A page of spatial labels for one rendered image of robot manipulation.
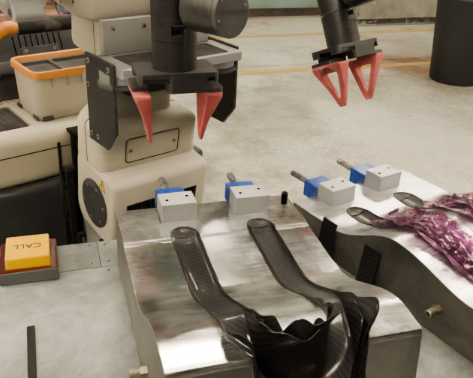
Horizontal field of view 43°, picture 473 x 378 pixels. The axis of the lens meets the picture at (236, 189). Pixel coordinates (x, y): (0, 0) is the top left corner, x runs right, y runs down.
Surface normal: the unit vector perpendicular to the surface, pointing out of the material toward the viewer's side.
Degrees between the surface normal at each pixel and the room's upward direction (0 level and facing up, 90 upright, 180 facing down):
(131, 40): 90
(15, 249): 0
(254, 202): 90
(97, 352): 0
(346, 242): 90
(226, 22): 89
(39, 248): 0
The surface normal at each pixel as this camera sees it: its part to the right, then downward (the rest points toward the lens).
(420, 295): -0.83, 0.22
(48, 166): 0.62, 0.39
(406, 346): 0.29, 0.34
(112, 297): 0.05, -0.89
